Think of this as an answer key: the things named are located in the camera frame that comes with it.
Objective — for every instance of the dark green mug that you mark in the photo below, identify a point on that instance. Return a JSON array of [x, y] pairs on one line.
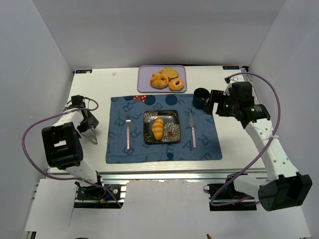
[[200, 98]]

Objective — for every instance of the knife with pink handle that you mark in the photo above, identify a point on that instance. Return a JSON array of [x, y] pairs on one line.
[[192, 129]]

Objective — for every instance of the aluminium table edge rail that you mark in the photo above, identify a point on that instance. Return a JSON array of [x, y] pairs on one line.
[[174, 174]]

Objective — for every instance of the brown sliced bread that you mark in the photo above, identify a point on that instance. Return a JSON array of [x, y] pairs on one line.
[[170, 73]]

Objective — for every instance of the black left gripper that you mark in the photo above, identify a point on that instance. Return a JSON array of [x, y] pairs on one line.
[[89, 123]]

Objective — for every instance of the black floral square plate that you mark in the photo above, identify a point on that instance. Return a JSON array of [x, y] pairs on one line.
[[171, 130]]

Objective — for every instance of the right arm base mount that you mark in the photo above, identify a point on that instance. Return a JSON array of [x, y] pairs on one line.
[[237, 201]]

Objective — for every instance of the metal serving tongs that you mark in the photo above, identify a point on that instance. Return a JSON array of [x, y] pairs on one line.
[[91, 136]]

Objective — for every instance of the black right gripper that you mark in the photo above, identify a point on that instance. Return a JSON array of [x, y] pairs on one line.
[[212, 101]]

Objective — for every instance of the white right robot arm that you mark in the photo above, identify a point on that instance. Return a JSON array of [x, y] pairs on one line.
[[271, 178]]

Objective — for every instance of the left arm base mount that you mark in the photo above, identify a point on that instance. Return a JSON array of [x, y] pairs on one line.
[[91, 197]]

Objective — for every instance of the striped long bread roll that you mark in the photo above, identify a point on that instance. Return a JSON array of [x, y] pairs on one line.
[[157, 128]]

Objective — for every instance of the striped round croissant bread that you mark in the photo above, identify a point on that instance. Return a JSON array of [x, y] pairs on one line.
[[159, 80]]

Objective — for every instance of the fork with pink handle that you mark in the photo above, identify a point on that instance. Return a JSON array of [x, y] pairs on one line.
[[128, 121]]

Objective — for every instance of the blue letter-print placemat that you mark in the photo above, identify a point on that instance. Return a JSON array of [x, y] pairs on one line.
[[207, 143]]

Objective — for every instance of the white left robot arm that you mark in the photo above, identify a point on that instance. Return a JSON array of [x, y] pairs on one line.
[[62, 145]]

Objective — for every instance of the glazed orange donut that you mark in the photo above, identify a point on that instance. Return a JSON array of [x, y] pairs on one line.
[[176, 84]]

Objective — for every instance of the lavender bread tray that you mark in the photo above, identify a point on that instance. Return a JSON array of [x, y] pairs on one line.
[[145, 73]]

